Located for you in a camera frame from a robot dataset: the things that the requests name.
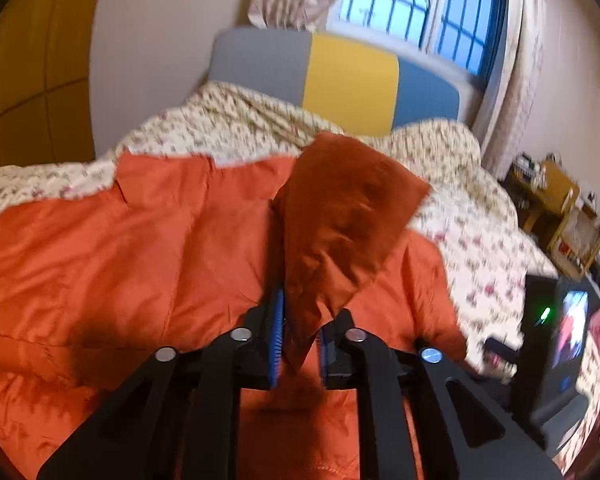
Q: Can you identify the floral bedspread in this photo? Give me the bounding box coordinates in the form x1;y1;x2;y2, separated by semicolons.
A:
0;80;600;463

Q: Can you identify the wooden shelf unit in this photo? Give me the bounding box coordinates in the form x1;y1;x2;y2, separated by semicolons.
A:
502;152;600;271

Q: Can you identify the long floral curtain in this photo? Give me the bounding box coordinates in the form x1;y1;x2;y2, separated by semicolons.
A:
472;0;548;176

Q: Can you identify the yellow wooden wardrobe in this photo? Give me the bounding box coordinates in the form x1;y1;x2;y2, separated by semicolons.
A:
0;0;108;176

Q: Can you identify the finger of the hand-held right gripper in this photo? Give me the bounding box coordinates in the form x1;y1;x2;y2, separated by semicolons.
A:
484;336;521;367

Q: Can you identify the orange padded jacket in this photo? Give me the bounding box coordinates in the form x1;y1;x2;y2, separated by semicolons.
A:
0;131;468;480

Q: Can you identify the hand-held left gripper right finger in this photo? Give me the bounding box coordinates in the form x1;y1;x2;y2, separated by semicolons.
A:
317;308;563;480

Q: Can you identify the grey yellow blue headboard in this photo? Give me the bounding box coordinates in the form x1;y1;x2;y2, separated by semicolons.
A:
207;27;476;133

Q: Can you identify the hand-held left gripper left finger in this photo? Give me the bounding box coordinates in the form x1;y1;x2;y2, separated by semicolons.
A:
36;287;287;480

